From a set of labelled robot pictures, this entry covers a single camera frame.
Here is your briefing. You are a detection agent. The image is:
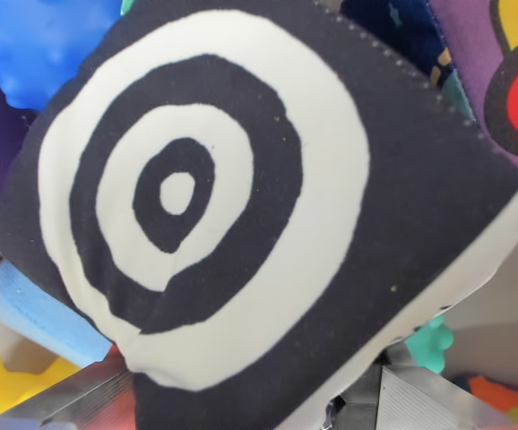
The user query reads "teal knobbly rubber ball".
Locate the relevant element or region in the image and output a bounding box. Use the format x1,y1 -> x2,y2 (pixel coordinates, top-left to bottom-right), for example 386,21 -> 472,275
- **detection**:
402,312 -> 456,376

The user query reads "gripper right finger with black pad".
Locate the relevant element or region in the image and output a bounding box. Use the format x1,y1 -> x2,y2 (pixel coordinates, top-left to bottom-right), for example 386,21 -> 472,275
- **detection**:
329,361 -> 514,430

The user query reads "purple fabric cube car print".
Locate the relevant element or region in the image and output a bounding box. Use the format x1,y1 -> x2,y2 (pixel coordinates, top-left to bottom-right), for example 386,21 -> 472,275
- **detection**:
427,0 -> 518,236

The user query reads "blue spiky rubber ball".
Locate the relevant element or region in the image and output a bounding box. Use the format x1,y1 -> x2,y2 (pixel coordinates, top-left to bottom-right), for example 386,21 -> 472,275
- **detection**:
0,0 -> 126,110

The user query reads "yellow rubber toy figure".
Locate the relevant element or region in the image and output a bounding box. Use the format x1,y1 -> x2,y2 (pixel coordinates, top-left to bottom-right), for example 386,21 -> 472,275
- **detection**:
0,341 -> 82,430

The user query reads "light blue foam piece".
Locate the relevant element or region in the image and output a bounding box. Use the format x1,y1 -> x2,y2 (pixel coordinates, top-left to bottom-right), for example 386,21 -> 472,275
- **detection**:
0,261 -> 113,367

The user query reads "black white target fabric cube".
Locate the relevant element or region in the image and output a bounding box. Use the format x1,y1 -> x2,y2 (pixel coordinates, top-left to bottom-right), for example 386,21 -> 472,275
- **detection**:
0,0 -> 518,430

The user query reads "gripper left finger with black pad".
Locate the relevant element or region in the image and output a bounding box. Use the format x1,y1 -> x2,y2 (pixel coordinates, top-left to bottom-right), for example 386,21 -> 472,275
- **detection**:
0,357 -> 139,430

